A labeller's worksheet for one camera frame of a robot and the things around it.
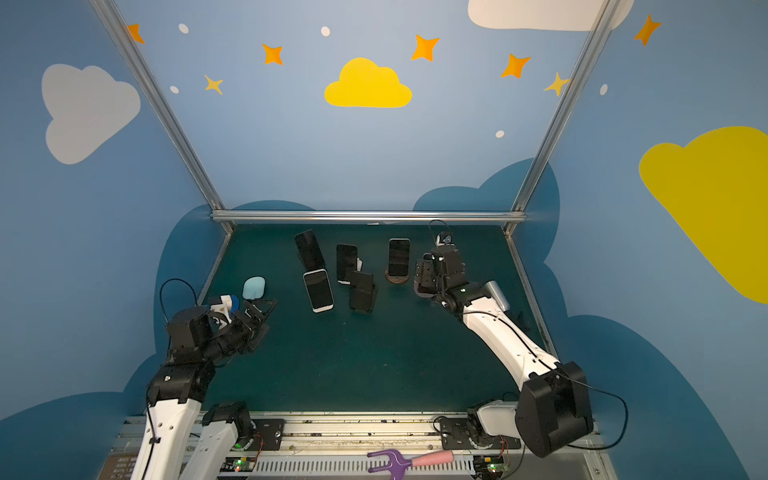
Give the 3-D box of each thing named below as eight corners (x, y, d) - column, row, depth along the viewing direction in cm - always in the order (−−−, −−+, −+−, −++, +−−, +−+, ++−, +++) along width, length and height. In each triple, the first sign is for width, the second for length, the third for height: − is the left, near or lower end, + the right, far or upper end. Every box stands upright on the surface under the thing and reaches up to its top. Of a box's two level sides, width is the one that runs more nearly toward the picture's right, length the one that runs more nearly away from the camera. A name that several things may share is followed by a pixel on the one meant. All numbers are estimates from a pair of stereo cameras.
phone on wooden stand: (388, 282, 108) (389, 251, 94) (388, 268, 112) (389, 237, 99) (407, 282, 108) (411, 251, 95) (406, 268, 112) (410, 237, 99)
